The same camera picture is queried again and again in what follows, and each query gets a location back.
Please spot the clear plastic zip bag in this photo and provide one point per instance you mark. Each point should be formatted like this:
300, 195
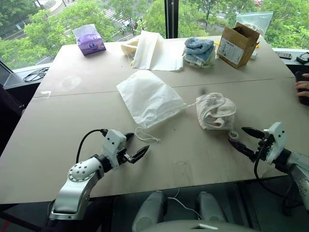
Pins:
259, 20

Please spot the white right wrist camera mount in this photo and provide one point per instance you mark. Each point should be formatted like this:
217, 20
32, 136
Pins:
277, 137

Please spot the grey right robot leg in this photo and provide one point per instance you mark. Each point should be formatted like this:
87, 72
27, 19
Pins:
210, 206

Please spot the grey robot torso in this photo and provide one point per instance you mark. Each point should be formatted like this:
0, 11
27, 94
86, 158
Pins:
200, 226

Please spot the brown cardboard box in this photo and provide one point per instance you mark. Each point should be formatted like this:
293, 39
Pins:
235, 47

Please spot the small white object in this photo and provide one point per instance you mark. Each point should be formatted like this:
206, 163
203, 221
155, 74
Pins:
254, 56

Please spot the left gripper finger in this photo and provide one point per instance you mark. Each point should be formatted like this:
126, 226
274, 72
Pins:
140, 153
129, 136

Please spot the black window frame post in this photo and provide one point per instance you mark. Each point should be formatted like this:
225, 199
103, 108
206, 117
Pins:
171, 18

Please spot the grey left robot leg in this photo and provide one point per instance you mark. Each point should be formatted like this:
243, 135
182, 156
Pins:
149, 207

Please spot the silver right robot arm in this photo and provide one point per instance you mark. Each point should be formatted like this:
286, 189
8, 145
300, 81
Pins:
298, 169

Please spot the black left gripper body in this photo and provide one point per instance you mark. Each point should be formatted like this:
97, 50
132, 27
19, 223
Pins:
123, 155

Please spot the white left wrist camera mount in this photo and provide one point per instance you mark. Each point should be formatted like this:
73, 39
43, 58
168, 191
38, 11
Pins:
112, 143

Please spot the black box device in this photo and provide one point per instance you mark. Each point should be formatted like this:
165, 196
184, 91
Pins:
303, 58

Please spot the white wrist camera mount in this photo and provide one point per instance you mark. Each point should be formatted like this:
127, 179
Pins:
112, 143
277, 137

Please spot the purple tissue pack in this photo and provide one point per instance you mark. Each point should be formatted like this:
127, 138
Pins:
90, 42

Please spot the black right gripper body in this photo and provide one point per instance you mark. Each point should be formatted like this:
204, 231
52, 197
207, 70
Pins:
264, 147

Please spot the grey robot leg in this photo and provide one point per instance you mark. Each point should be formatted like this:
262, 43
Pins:
210, 206
149, 207

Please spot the blue towel stack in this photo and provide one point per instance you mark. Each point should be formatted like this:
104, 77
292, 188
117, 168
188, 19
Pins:
199, 49

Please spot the white pink folded towel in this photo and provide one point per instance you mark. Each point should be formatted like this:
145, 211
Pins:
214, 108

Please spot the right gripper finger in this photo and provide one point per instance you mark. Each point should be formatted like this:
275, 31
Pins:
253, 132
242, 148

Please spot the person's bare hand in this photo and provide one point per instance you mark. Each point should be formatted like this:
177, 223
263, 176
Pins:
303, 85

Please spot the dark remote control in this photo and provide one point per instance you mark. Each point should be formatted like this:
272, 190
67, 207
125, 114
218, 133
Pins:
284, 54

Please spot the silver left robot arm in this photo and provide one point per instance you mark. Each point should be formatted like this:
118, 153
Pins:
77, 176

